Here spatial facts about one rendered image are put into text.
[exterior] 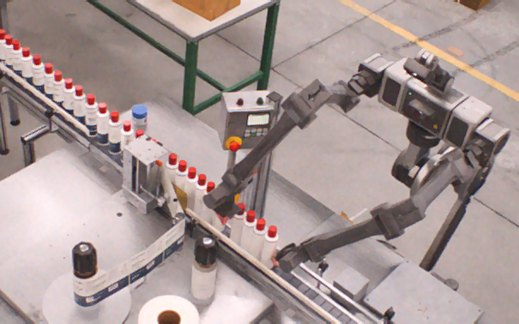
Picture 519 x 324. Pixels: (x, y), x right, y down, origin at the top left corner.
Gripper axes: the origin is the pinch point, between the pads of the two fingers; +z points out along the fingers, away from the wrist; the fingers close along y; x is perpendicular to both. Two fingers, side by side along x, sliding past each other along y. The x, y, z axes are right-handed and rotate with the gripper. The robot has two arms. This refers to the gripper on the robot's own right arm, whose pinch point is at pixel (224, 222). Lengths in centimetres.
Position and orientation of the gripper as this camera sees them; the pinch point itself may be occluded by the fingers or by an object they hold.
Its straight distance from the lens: 298.6
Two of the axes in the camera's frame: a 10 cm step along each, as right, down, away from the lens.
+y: 7.4, 5.1, -4.5
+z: -1.0, 7.4, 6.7
